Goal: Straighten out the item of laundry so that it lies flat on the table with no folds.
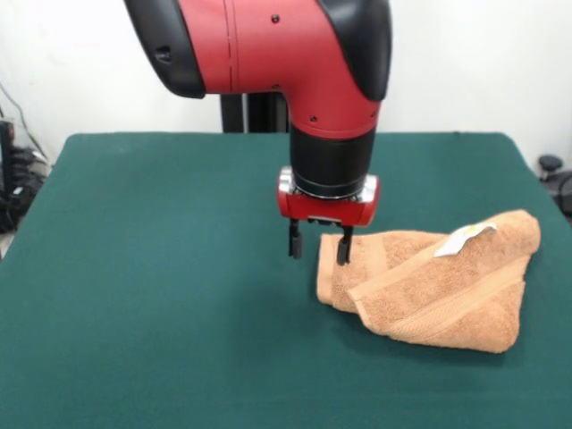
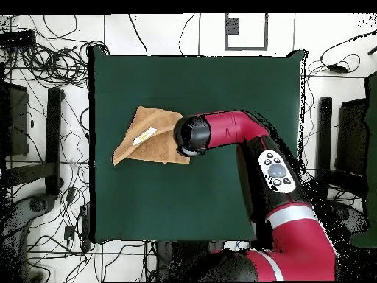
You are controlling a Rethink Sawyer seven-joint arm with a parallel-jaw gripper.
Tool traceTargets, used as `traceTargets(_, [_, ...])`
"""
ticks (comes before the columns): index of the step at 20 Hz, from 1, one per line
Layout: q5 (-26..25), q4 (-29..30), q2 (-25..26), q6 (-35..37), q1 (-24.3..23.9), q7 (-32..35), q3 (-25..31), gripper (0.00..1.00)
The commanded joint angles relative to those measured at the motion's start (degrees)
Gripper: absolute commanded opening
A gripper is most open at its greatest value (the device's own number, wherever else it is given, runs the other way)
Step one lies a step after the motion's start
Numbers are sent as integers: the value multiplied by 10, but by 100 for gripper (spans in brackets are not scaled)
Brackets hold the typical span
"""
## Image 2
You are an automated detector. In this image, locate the tan terry towel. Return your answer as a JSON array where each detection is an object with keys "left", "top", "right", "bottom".
[{"left": 112, "top": 105, "right": 191, "bottom": 167}]

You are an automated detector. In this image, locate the dark green table cloth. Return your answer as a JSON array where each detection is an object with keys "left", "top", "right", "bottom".
[{"left": 87, "top": 45, "right": 309, "bottom": 245}]

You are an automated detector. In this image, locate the slim black power strip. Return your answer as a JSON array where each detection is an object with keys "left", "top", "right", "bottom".
[{"left": 78, "top": 202, "right": 93, "bottom": 252}]

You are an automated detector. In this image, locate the black stand base bar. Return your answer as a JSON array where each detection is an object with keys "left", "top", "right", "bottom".
[
  {"left": 44, "top": 87, "right": 66, "bottom": 196},
  {"left": 315, "top": 97, "right": 334, "bottom": 202}
]

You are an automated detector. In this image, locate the black round caster foot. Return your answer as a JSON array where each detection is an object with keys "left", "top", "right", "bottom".
[
  {"left": 27, "top": 193, "right": 57, "bottom": 215},
  {"left": 329, "top": 201, "right": 370, "bottom": 234}
]

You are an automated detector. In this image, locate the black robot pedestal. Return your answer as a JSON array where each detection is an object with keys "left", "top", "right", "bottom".
[{"left": 155, "top": 240, "right": 226, "bottom": 282}]

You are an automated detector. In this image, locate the black box frame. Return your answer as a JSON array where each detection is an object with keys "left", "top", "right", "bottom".
[
  {"left": 335, "top": 98, "right": 370, "bottom": 178},
  {"left": 0, "top": 81, "right": 31, "bottom": 158}
]

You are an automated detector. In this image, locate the black floor cable tangle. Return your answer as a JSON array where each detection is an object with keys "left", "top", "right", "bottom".
[{"left": 5, "top": 14, "right": 110, "bottom": 90}]

